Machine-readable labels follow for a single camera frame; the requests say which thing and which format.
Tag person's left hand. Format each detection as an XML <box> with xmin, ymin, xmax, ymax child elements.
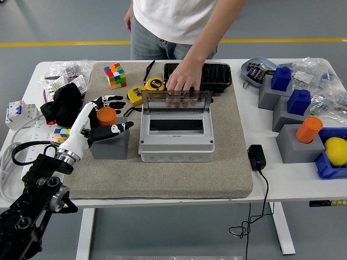
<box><xmin>165</xmin><ymin>61</ymin><xmax>203</xmax><ymax>108</ymax></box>

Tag person's right hand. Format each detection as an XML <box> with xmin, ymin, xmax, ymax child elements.
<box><xmin>124</xmin><ymin>12</ymin><xmax>134</xmax><ymax>31</ymax></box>

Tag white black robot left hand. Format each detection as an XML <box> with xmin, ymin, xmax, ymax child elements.
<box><xmin>57</xmin><ymin>94</ymin><xmax>134</xmax><ymax>161</ymax></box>

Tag orange cylinder battery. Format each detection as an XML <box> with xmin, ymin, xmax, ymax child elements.
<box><xmin>97</xmin><ymin>107</ymin><xmax>118</xmax><ymax>128</ymax></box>
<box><xmin>295</xmin><ymin>116</ymin><xmax>324</xmax><ymax>144</ymax></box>

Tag small colourful puzzle cube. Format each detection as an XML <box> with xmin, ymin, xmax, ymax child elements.
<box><xmin>54</xmin><ymin>126</ymin><xmax>72</xmax><ymax>144</ymax></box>

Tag yellow tape measure marked 5m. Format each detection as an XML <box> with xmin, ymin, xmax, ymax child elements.
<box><xmin>143</xmin><ymin>60</ymin><xmax>166</xmax><ymax>92</ymax></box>

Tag black glossy plastic tray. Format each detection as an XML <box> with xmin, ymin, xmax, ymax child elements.
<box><xmin>163</xmin><ymin>62</ymin><xmax>233</xmax><ymax>95</ymax></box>

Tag black cloth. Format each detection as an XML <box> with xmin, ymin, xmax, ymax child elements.
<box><xmin>40</xmin><ymin>82</ymin><xmax>83</xmax><ymax>127</ymax></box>

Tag white power strip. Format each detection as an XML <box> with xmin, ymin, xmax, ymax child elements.
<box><xmin>23</xmin><ymin>120</ymin><xmax>59</xmax><ymax>166</ymax></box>

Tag grey block with round hole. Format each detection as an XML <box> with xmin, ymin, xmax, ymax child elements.
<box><xmin>88</xmin><ymin>116</ymin><xmax>130</xmax><ymax>160</ymax></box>

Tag person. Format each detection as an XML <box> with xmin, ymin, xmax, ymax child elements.
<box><xmin>124</xmin><ymin>0</ymin><xmax>247</xmax><ymax>61</ymax></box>

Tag yellow tape measure plain label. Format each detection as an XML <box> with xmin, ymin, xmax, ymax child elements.
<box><xmin>123</xmin><ymin>86</ymin><xmax>144</xmax><ymax>118</ymax></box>

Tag white printed packet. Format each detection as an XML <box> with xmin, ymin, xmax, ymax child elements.
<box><xmin>42</xmin><ymin>75</ymin><xmax>88</xmax><ymax>102</ymax></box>

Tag large colourful puzzle cube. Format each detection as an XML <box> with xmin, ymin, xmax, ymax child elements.
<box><xmin>104</xmin><ymin>63</ymin><xmax>128</xmax><ymax>90</ymax></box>

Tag white circuit breaker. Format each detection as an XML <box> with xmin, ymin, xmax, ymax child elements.
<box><xmin>5</xmin><ymin>100</ymin><xmax>39</xmax><ymax>132</ymax></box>

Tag clear bag of small parts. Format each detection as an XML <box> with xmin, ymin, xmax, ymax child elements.
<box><xmin>43</xmin><ymin>60</ymin><xmax>93</xmax><ymax>82</ymax></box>

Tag purple packets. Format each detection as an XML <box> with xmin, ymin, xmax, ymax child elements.
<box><xmin>246</xmin><ymin>62</ymin><xmax>277</xmax><ymax>82</ymax></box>

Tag blue-grey bowl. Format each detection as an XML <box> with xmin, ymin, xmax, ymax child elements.
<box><xmin>241</xmin><ymin>56</ymin><xmax>279</xmax><ymax>88</ymax></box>

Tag grey block holder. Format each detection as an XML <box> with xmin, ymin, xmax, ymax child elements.
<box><xmin>275</xmin><ymin>123</ymin><xmax>326</xmax><ymax>164</ymax></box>
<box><xmin>258</xmin><ymin>74</ymin><xmax>294</xmax><ymax>111</ymax></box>
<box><xmin>272</xmin><ymin>96</ymin><xmax>312</xmax><ymax>133</ymax></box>

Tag grey-brown fabric mat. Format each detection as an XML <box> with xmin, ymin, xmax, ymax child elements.
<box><xmin>62</xmin><ymin>61</ymin><xmax>254</xmax><ymax>200</ymax></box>

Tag blue plastic piece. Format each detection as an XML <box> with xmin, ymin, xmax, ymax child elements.
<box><xmin>271</xmin><ymin>66</ymin><xmax>292</xmax><ymax>91</ymax></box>
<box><xmin>287</xmin><ymin>89</ymin><xmax>312</xmax><ymax>116</ymax></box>

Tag white table leg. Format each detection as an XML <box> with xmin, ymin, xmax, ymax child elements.
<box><xmin>75</xmin><ymin>207</ymin><xmax>96</xmax><ymax>260</ymax></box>
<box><xmin>269</xmin><ymin>201</ymin><xmax>296</xmax><ymax>256</ymax></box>

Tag black power adapter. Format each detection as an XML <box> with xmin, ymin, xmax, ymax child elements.
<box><xmin>247</xmin><ymin>144</ymin><xmax>267</xmax><ymax>171</ymax></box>

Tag clear bags of components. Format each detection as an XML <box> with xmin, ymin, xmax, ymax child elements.
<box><xmin>279</xmin><ymin>56</ymin><xmax>347</xmax><ymax>124</ymax></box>

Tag yellow lemon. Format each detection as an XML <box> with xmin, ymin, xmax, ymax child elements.
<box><xmin>324</xmin><ymin>136</ymin><xmax>347</xmax><ymax>167</ymax></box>

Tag blue plastic bin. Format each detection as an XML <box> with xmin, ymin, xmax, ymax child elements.
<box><xmin>314</xmin><ymin>127</ymin><xmax>347</xmax><ymax>180</ymax></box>

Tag black table control panel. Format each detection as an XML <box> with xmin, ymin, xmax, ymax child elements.
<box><xmin>309</xmin><ymin>199</ymin><xmax>347</xmax><ymax>208</ymax></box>

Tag black plastic bracket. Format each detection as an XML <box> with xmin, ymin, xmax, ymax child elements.
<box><xmin>188</xmin><ymin>86</ymin><xmax>215</xmax><ymax>103</ymax></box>

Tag grey plastic enclosure box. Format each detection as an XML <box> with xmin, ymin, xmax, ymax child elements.
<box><xmin>138</xmin><ymin>102</ymin><xmax>216</xmax><ymax>163</ymax></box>

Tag white power strip cable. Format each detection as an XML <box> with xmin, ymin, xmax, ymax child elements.
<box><xmin>0</xmin><ymin>113</ymin><xmax>46</xmax><ymax>202</ymax></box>

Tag black adapter cord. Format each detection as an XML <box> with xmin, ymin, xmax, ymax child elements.
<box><xmin>228</xmin><ymin>167</ymin><xmax>275</xmax><ymax>260</ymax></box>

